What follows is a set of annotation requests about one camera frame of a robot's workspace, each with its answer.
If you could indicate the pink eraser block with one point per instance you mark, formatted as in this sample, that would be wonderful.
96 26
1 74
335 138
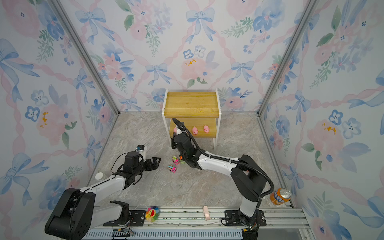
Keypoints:
206 213

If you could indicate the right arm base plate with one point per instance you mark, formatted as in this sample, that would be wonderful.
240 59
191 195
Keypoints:
234 218

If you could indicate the rainbow flower plush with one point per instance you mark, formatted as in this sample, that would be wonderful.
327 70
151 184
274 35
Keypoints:
152 214

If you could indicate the orange soda can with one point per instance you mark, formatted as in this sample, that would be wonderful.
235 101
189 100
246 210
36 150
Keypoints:
280 196

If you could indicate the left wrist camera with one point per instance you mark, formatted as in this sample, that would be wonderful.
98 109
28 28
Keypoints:
142 151

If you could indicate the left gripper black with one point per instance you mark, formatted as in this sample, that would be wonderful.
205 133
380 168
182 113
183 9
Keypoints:
150 167

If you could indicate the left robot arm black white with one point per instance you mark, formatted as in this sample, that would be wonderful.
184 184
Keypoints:
76 211

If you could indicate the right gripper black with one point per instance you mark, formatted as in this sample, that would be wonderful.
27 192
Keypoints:
173 141

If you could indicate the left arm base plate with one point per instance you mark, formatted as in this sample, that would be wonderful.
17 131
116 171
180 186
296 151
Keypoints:
133 218

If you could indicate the white wood two-tier shelf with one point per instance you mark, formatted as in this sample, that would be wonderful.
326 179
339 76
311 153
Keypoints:
194 109

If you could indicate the pink green toy truck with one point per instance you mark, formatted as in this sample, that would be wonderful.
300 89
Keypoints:
175 160

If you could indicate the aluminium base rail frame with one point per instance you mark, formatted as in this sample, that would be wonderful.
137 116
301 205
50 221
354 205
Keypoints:
190 224

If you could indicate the orange green toy truck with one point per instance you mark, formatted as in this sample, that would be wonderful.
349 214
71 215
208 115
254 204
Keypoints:
181 160

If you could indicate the pink teal toy truck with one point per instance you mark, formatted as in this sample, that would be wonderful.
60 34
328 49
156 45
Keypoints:
172 168

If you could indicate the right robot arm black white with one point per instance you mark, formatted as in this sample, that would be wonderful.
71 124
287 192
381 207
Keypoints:
251 181

